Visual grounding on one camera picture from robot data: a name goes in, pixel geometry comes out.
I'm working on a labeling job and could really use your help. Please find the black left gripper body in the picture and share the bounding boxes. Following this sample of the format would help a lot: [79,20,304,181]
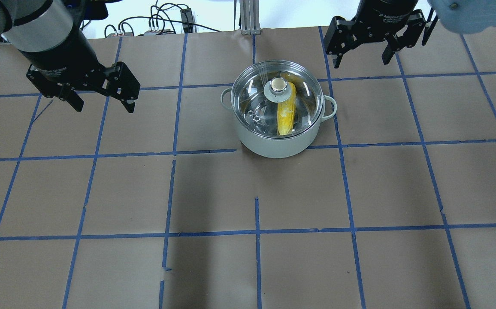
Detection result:
[20,28,140,101]

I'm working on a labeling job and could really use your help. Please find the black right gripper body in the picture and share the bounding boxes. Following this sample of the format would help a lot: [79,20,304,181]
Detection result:
[324,0,426,55]

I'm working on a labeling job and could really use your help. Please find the glass pot lid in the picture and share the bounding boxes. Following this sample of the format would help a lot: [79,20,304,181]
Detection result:
[231,59,324,139]

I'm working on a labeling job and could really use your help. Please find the yellow corn cob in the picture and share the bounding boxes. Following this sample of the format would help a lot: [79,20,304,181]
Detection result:
[277,82,296,136]

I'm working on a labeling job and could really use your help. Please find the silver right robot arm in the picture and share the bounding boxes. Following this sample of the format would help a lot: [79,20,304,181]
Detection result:
[323,0,496,68]

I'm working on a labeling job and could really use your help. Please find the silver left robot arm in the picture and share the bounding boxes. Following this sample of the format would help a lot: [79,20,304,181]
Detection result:
[0,0,140,113]

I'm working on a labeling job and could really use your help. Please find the pale green cooking pot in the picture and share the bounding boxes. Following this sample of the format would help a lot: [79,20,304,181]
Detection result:
[220,83,338,158]

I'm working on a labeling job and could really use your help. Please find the aluminium frame post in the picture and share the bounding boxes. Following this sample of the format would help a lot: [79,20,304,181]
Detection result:
[239,0,261,35]

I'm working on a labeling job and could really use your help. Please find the black cables on table edge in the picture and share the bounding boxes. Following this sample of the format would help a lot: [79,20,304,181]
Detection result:
[81,0,223,39]

